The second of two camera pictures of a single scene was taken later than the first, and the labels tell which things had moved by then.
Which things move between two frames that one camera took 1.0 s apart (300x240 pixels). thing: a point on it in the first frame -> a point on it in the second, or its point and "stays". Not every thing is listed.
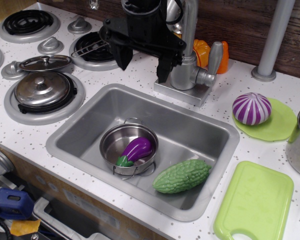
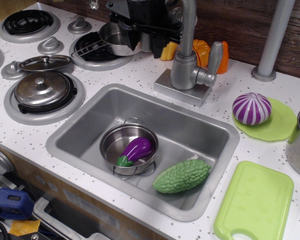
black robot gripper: x=146 y=27 -> x=149 y=16
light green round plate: x=280 y=125 stays
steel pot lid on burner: x=42 y=89 stays
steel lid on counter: x=42 y=63 stays
